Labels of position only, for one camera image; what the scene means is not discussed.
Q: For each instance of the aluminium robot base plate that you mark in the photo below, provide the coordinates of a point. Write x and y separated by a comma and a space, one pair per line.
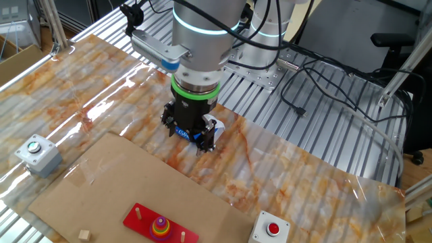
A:
256, 76

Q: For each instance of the cardboard box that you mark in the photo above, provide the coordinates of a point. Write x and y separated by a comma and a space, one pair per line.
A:
20, 64

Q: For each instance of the small wooden cube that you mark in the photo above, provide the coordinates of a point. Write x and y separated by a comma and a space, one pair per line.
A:
84, 235

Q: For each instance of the aluminium profile bar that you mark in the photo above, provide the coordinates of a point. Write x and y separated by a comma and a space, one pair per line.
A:
418, 192

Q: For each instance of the red Hanoi base board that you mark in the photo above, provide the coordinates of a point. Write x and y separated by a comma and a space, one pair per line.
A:
135, 221

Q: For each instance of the aluminium corner posts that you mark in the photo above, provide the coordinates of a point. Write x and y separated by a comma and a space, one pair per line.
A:
55, 27

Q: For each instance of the grey box green button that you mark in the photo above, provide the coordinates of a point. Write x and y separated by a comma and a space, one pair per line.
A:
40, 158

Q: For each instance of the grey equipment case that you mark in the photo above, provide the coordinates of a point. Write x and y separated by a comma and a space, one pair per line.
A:
20, 23

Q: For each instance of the blue white tissue pack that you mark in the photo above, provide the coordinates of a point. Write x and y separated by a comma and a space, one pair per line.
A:
184, 134

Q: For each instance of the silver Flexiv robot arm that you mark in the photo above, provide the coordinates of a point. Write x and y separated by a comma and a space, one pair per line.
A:
206, 40

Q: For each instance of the marble pattern plastic mat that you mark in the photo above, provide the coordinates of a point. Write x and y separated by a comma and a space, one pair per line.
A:
303, 168

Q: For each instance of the brown cardboard sheet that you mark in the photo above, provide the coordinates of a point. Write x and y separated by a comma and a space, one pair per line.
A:
135, 175

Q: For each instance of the wooden Hanoi peg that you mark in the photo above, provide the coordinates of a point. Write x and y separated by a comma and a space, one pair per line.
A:
182, 237
138, 213

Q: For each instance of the clear tape patch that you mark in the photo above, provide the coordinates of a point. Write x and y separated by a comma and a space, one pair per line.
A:
84, 172

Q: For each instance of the black office chair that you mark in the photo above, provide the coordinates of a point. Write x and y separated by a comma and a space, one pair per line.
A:
391, 39

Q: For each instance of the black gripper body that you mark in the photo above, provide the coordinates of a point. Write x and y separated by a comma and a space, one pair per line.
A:
192, 111

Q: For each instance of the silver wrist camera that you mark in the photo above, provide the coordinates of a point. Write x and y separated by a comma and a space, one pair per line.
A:
152, 49

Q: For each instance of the slanted aluminium frame post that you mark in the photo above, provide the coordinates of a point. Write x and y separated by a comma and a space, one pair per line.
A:
401, 72

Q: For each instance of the grey box red button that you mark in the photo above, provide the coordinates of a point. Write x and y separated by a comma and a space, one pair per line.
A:
260, 226

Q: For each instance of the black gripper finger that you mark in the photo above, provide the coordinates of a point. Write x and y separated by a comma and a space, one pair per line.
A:
207, 138
167, 116

